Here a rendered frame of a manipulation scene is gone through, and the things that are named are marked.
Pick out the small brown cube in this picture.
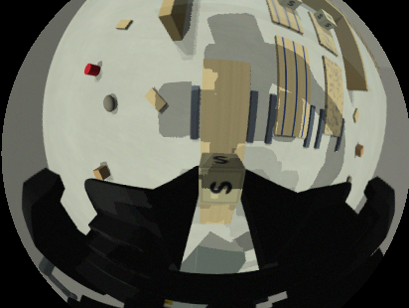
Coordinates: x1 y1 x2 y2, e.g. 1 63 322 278
355 145 364 157
93 166 109 181

